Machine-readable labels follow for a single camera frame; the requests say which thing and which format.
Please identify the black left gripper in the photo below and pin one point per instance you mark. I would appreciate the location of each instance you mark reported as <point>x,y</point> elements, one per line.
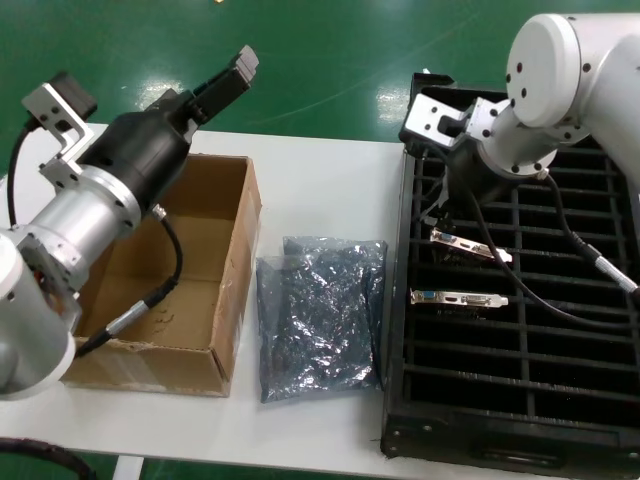
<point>145,145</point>

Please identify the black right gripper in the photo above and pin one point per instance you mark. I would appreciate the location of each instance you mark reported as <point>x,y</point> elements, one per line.
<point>470,180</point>

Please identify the graphics card with metal bracket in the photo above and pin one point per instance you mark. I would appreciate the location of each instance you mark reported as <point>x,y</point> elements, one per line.
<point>470,245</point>
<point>450,298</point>

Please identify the translucent blue antistatic bag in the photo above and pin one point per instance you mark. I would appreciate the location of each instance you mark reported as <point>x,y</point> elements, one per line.
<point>350,250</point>
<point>315,340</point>

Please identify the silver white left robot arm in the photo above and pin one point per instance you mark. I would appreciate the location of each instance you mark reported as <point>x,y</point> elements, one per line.
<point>75,220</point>

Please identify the black slotted plastic container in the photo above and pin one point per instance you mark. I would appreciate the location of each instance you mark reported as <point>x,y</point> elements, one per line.
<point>395,350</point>

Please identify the open brown cardboard box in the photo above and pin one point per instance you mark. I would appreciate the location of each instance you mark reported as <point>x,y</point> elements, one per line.
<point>175,310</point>

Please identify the white table leg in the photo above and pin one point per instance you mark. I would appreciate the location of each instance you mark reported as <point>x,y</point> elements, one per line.
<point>128,470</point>

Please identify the right wrist camera silver bracket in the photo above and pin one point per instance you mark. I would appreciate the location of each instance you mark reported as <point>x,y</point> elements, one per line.
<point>430,120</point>

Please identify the wrist camera silver bracket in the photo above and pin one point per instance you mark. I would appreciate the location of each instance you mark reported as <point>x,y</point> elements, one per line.
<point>430,120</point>
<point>55,110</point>

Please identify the left wrist camera silver bracket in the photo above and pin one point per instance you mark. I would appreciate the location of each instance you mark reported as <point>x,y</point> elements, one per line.
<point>55,110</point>

